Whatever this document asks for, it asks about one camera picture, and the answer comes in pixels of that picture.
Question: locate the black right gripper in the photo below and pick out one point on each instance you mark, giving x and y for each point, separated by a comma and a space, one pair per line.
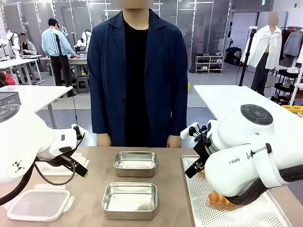
204, 146

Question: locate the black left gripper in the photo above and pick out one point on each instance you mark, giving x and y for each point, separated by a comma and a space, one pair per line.
54, 160

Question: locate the clear plastic container lid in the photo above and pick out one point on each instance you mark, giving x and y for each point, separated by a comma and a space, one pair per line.
56, 169
39, 203

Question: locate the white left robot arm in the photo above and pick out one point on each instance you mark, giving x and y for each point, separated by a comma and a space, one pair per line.
23, 132

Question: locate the person's left navy-sleeved forearm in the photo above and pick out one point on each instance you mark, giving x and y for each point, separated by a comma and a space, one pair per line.
178, 118

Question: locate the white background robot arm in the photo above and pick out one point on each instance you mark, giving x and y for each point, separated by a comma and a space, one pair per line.
84, 40

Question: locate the person's right navy-sleeved forearm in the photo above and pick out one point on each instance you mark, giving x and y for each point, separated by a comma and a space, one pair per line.
100, 118

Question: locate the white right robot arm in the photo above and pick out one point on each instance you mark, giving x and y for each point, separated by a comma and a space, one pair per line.
239, 151

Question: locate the steel rectangular container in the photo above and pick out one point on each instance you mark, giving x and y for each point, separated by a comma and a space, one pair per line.
129, 201
135, 164

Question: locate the person's left hand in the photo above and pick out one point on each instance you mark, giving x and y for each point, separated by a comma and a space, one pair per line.
174, 141

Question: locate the person's right hand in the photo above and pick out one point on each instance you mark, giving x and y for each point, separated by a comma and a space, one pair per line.
103, 140

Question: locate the perforated metal baking tray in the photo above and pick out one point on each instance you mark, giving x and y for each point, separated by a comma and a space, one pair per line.
208, 212

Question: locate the white table with legs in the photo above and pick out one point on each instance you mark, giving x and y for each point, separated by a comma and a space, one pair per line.
227, 99

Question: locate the grey step stool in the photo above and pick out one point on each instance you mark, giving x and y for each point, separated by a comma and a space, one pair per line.
82, 85

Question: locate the white side table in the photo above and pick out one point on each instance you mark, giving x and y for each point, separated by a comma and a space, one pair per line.
35, 94

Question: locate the grey mesh basket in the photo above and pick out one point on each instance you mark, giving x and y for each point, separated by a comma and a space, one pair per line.
9, 98

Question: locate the person in navy jacket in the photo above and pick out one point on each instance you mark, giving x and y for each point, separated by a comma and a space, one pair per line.
137, 78

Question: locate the black light stand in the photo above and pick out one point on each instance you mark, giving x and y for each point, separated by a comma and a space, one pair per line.
62, 61

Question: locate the white shoe rack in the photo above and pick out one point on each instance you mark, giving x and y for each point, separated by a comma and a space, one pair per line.
209, 63

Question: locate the red bag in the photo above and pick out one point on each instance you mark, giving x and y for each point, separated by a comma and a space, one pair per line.
7, 80

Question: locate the yellow plastic crate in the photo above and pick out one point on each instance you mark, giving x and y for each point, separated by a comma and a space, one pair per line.
293, 109

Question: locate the black bag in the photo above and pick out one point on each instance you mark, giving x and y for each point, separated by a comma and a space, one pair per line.
233, 56

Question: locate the white background desk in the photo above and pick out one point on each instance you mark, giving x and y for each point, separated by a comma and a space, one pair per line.
16, 62

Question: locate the black utility cart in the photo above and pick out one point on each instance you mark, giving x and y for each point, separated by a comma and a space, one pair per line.
284, 85

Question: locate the man in light blue shirt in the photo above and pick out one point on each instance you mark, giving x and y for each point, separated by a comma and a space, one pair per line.
53, 42

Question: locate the seated person in grey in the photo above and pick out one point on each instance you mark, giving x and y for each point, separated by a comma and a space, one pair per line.
28, 47

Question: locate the white background humanoid robot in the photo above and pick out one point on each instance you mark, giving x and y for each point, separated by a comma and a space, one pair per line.
14, 42

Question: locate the grey hanging jacket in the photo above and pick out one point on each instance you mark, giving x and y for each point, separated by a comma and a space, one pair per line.
293, 43

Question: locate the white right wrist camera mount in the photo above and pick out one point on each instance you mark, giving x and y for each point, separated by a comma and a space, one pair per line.
185, 132

